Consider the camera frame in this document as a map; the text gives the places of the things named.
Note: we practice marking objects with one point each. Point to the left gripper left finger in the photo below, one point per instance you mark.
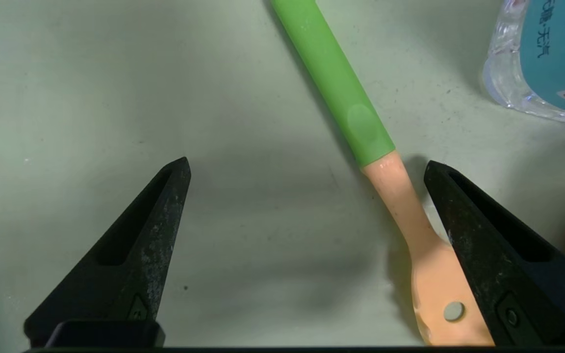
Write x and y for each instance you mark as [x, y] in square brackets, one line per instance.
[120, 274]

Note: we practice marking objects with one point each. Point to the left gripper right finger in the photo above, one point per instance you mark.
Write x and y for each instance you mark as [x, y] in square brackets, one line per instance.
[503, 264]

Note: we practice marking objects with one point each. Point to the light green plastic tray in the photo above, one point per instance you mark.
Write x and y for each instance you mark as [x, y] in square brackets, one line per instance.
[91, 98]

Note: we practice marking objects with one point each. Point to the clear water bottle blue cap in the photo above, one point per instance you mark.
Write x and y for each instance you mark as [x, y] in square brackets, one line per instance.
[552, 54]

